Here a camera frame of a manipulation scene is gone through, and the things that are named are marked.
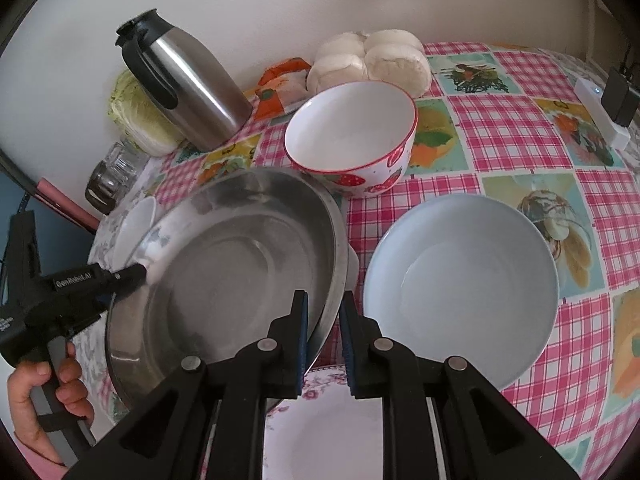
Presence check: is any small white bowl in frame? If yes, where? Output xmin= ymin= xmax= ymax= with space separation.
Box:
xmin=112 ymin=196 xmax=157 ymax=271

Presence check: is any floral rim white plate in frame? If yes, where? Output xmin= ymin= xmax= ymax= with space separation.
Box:
xmin=199 ymin=364 xmax=446 ymax=480

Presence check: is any large steel basin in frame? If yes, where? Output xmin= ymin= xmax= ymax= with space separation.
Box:
xmin=105 ymin=167 xmax=348 ymax=406

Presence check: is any light blue shallow bowl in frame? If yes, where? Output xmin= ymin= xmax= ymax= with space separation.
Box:
xmin=362 ymin=194 xmax=559 ymax=389

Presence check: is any strawberry pattern white bowl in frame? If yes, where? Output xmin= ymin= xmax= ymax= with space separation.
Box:
xmin=283 ymin=81 xmax=419 ymax=198

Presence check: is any person's left hand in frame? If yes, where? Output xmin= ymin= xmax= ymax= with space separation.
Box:
xmin=8 ymin=342 xmax=94 ymax=465

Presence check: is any glass jar dark lid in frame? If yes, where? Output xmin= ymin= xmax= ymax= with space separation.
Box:
xmin=85 ymin=160 xmax=122 ymax=214

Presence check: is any clear drinking glass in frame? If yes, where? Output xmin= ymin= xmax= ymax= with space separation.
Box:
xmin=104 ymin=138 xmax=150 ymax=184

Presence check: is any napa cabbage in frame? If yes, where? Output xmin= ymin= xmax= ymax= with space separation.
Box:
xmin=107 ymin=68 xmax=184 ymax=157

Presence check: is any stainless steel thermos jug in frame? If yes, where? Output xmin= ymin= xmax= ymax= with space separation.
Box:
xmin=115 ymin=9 xmax=253 ymax=152

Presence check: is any orange patterned snack bag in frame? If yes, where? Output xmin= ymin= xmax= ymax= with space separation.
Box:
xmin=244 ymin=58 xmax=311 ymax=120

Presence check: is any pink checkered fruit tablecloth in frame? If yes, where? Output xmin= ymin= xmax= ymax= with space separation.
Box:
xmin=346 ymin=42 xmax=639 ymax=479

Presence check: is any white power strip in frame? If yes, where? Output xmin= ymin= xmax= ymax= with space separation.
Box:
xmin=574 ymin=78 xmax=630 ymax=151

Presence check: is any black power adapter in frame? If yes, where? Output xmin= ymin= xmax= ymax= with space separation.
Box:
xmin=601 ymin=67 xmax=639 ymax=127

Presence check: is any bag of white buns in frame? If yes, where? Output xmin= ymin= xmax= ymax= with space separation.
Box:
xmin=306 ymin=29 xmax=433 ymax=99

